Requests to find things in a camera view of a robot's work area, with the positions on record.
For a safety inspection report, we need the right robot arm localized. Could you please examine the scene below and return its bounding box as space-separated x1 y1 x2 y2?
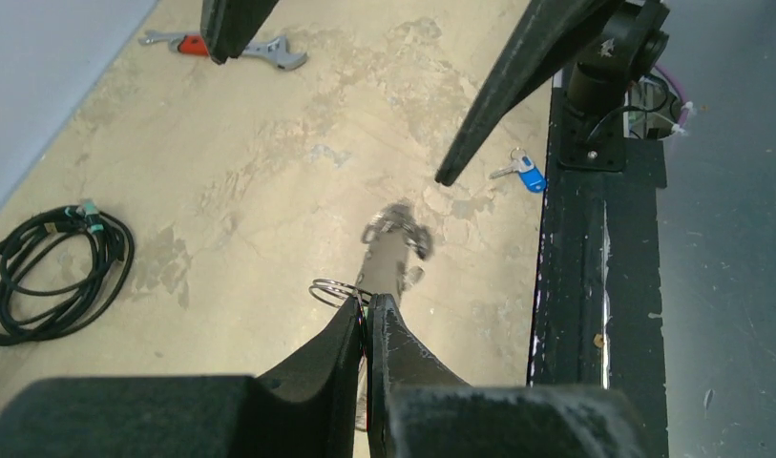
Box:
435 0 669 186

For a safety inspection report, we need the large metal keyring with keys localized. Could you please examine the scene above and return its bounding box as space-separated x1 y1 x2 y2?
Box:
308 199 433 309

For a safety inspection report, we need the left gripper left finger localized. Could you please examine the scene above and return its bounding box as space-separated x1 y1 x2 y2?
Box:
0 299 364 457

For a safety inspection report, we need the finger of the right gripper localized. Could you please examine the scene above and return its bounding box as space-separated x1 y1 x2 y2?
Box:
199 0 279 65
435 0 622 186

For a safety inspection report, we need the red handled adjustable wrench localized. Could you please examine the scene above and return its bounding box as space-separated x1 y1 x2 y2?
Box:
169 34 308 71

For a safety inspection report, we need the coiled black cable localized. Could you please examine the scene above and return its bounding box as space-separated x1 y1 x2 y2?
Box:
0 198 136 347

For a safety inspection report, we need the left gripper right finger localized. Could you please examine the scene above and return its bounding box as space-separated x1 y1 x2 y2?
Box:
367 294 653 457

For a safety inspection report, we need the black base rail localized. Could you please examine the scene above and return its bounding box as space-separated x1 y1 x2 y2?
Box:
527 73 669 457

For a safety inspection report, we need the silver open-end wrench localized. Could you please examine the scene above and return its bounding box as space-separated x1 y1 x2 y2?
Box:
137 30 187 48

